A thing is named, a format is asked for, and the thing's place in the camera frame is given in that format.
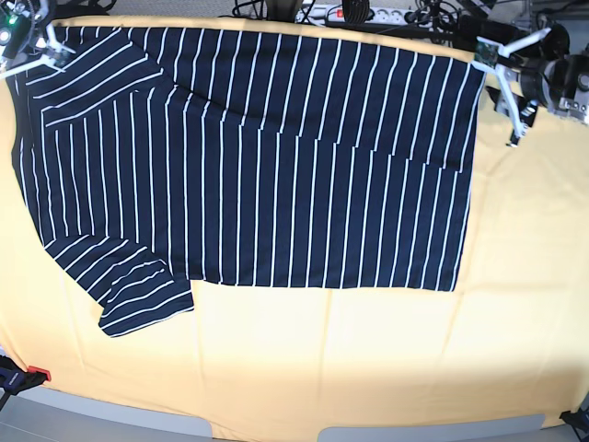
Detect yellow table cloth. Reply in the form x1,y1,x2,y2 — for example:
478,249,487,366
1,87,588,441

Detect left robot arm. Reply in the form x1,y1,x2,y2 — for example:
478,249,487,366
495,24,588,147

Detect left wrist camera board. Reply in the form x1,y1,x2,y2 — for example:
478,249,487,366
472,37,499,72

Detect black clamp right corner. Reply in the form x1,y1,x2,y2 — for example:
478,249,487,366
560,408,589,442

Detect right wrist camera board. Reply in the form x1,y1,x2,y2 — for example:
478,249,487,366
52,50,72,68

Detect navy white striped T-shirt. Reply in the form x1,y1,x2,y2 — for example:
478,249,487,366
7,27,484,337

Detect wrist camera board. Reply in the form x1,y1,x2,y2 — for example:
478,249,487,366
472,37,499,72
52,50,72,68

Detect black power adapter box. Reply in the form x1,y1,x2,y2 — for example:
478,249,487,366
453,16,525,52

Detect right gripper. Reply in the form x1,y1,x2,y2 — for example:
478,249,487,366
0,0,75,79

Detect white power strip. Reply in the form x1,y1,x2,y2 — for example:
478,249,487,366
295,2,413,26

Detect red black clamp left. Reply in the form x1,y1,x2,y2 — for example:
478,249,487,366
0,355,52,409

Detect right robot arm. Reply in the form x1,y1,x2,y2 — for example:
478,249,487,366
1,0,75,79

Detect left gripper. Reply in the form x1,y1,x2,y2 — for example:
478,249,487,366
495,28,588,147

